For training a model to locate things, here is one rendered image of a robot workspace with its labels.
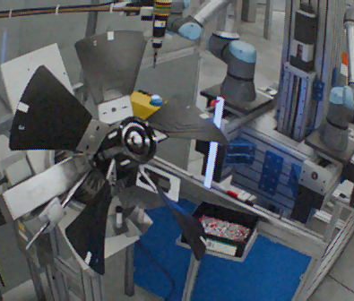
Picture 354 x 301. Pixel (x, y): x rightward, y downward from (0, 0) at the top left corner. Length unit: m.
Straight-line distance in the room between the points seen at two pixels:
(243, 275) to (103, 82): 0.94
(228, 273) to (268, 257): 0.22
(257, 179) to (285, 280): 0.53
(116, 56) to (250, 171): 0.91
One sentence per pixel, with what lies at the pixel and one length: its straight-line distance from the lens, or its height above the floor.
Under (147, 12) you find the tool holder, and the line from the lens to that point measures 1.26.
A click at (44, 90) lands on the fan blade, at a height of 1.37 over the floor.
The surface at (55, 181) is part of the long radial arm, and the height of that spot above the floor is 1.12.
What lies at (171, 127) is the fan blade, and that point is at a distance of 1.43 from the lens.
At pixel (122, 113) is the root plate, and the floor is 1.25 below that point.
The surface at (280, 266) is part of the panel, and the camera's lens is 1.81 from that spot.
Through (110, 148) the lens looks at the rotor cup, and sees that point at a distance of 1.27.
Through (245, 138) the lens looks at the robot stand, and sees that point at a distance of 2.06.
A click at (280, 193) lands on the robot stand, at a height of 0.74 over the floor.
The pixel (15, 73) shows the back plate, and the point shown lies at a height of 1.32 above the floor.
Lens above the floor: 1.83
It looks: 29 degrees down
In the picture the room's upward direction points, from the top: 7 degrees clockwise
